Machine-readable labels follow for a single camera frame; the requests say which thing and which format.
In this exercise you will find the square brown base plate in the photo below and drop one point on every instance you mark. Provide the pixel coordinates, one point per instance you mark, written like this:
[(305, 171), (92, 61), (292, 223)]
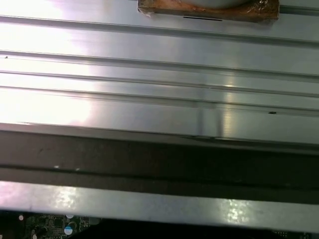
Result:
[(174, 11)]

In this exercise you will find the green motherboard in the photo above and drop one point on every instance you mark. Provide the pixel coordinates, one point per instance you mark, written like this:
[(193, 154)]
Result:
[(49, 224)]

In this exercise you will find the black open PC case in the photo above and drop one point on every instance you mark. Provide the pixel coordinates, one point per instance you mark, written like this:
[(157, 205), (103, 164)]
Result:
[(149, 159)]

